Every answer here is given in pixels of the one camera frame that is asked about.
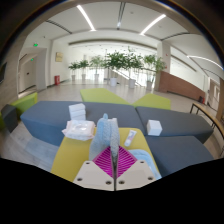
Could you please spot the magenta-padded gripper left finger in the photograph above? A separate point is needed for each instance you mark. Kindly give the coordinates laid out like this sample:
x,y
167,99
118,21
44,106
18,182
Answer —
x,y
96,175

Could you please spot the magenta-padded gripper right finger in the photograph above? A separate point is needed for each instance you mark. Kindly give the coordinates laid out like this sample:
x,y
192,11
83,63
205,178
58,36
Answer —
x,y
133,175

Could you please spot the light blue towel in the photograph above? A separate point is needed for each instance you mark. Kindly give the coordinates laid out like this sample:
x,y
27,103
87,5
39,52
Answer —
x,y
103,136

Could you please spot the yellow ottoman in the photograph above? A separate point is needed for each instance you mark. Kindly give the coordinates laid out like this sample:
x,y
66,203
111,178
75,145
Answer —
x,y
71,156

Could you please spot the white tube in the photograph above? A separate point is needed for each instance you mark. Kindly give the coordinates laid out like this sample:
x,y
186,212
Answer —
x,y
130,138

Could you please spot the white wet wipes pack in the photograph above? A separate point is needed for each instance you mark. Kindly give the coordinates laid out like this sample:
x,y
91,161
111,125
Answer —
x,y
79,130

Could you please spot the large blue-grey ottoman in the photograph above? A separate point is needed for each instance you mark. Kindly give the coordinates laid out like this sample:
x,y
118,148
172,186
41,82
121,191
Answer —
x,y
180,156
180,121
46,120

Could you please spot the small white cube box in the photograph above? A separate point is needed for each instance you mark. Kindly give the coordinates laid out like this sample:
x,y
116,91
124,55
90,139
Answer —
x,y
154,128

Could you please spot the stack of white tissue packs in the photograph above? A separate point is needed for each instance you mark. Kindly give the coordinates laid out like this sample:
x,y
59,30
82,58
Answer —
x,y
77,112

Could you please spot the green ottoman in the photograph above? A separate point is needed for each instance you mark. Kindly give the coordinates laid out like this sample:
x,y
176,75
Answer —
x,y
26,102
151,101
100,96

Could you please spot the wooden bench with black legs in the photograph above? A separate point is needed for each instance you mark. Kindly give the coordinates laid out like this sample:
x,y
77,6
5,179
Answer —
x,y
203,108

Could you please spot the red bin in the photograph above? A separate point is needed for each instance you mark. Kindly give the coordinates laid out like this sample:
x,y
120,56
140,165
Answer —
x,y
57,80

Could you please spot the dark grey ottoman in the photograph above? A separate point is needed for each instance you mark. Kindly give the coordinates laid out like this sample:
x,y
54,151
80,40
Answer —
x,y
9,118

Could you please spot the group of potted plants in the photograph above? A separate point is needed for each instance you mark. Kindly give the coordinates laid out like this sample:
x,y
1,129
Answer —
x,y
116,63

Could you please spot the green exit sign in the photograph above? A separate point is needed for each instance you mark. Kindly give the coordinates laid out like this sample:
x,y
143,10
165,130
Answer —
x,y
35,44

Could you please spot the group of ceiling strip lights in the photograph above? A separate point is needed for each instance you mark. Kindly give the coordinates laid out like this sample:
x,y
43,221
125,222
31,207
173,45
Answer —
x,y
86,17

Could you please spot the yellowish wall picture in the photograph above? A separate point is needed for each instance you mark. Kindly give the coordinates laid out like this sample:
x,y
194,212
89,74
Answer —
x,y
59,57

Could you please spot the dark wall screen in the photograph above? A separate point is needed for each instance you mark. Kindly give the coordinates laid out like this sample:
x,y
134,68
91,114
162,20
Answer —
x,y
2,73

